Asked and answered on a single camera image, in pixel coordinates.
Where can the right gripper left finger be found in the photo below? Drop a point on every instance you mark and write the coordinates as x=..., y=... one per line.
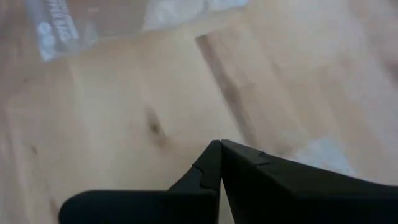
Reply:
x=155, y=205

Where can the clear plastic zip bag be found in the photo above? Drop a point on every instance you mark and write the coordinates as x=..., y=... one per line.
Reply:
x=192, y=12
x=326, y=155
x=59, y=28

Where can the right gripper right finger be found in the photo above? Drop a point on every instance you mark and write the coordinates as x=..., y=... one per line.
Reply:
x=295, y=199

